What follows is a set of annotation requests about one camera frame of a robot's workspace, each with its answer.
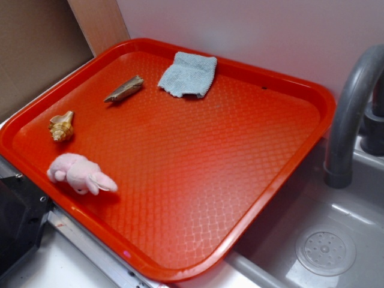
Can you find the red plastic tray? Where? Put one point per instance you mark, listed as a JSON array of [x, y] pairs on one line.
[[192, 174]]

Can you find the light wooden board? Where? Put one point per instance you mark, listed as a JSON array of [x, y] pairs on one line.
[[101, 22]]

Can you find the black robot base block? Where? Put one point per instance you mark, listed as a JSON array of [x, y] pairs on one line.
[[24, 212]]

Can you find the aluminium rail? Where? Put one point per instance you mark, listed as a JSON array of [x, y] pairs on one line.
[[96, 253]]

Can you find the dark grey faucet knob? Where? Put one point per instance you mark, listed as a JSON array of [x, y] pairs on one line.
[[372, 140]]

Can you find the light blue knitted cloth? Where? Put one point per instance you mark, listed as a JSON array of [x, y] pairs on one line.
[[189, 74]]

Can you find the grey plastic sink basin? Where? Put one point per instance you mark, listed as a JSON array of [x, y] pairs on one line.
[[266, 252]]

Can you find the grey curved faucet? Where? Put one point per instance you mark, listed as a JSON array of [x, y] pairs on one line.
[[348, 118]]

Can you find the pink plush bunny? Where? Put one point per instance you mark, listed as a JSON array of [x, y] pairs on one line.
[[82, 175]]

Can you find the round sink drain strainer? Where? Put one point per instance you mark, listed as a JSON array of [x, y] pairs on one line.
[[325, 250]]

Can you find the brown driftwood piece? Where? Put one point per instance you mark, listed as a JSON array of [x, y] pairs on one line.
[[127, 89]]

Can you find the tan spiral seashell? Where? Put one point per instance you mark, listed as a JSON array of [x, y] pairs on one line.
[[60, 127]]

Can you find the cardboard panel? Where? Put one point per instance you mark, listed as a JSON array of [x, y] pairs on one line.
[[41, 43]]

